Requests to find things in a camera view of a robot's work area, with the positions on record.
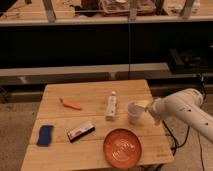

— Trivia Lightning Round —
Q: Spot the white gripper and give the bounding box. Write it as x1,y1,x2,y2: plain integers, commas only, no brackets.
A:
135,99,162,125

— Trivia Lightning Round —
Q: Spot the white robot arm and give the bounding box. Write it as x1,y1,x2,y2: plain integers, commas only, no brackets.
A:
136,88,213,143

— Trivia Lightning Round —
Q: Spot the orange ceramic bowl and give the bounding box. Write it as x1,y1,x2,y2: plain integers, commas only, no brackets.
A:
103,128,142,169

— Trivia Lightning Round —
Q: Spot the white tube bottle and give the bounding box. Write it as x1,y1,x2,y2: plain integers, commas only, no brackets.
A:
105,91,117,120

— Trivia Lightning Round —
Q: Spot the black box on shelf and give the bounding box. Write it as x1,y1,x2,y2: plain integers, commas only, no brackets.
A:
167,48,213,74

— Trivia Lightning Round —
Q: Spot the wooden table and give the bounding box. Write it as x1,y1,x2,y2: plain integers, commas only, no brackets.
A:
21,80,174,171

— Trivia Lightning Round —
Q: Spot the orange carrot toy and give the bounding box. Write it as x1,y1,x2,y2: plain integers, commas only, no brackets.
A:
59,98,82,110

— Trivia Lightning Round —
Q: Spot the black white eraser block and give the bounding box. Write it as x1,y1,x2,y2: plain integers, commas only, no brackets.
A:
67,121,95,143

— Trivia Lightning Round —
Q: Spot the blue sponge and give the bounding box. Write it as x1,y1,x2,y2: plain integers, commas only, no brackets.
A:
37,125,53,147

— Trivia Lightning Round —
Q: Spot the long wall shelf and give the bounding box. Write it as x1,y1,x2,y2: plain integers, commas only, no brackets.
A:
0,63,169,77

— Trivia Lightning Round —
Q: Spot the black floor cable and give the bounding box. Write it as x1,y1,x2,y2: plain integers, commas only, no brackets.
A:
161,119,206,171

